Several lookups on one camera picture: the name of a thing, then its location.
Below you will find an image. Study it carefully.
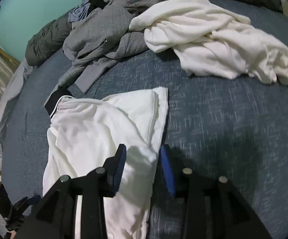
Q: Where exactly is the wooden frame by curtain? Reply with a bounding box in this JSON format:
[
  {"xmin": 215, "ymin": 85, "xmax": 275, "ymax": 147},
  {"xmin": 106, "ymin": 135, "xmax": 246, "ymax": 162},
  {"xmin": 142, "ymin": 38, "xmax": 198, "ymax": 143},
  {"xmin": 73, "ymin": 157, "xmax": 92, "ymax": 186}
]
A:
[{"xmin": 0, "ymin": 40, "xmax": 20, "ymax": 67}]

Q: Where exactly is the white long sleeve garment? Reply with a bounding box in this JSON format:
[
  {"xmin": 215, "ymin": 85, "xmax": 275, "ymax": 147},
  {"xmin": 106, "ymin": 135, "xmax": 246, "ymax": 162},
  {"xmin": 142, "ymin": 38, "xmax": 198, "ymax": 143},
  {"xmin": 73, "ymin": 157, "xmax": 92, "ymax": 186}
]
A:
[{"xmin": 129, "ymin": 0, "xmax": 288, "ymax": 85}]

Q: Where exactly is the person left hand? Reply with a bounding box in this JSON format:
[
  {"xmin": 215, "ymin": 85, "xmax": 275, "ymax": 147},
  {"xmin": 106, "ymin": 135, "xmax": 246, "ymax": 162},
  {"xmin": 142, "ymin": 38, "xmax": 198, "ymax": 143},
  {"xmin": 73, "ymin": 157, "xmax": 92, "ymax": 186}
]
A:
[{"xmin": 4, "ymin": 230, "xmax": 17, "ymax": 239}]

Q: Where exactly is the light grey satin blanket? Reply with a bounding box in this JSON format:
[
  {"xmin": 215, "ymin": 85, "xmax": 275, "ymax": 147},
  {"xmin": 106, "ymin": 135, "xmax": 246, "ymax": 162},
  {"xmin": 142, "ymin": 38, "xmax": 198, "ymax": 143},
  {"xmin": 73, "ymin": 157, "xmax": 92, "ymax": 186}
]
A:
[{"xmin": 0, "ymin": 59, "xmax": 34, "ymax": 154}]

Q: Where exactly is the blue-purple crumpled garment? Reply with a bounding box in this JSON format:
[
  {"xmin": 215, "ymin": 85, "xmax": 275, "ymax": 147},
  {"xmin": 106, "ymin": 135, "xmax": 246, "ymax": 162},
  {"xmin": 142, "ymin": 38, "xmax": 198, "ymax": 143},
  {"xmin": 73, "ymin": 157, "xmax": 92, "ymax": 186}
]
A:
[{"xmin": 68, "ymin": 0, "xmax": 91, "ymax": 23}]

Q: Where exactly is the grey sweatshirt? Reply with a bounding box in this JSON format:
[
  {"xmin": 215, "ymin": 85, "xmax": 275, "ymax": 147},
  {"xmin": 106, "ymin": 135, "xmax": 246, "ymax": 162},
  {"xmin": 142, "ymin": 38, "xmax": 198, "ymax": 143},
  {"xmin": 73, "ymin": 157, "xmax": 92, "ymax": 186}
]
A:
[{"xmin": 57, "ymin": 0, "xmax": 167, "ymax": 93}]

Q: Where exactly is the white polo shirt black collar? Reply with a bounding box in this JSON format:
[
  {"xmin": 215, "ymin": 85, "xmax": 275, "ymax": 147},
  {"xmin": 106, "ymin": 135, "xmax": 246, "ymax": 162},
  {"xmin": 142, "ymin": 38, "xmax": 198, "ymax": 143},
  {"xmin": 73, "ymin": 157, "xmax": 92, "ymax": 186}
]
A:
[{"xmin": 43, "ymin": 87, "xmax": 168, "ymax": 238}]

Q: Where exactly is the blue-grey bed sheet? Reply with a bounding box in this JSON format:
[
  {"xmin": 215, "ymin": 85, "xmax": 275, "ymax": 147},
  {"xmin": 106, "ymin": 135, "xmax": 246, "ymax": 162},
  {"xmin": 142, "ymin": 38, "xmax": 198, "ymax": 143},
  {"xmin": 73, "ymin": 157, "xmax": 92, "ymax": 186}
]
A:
[{"xmin": 2, "ymin": 0, "xmax": 288, "ymax": 238}]

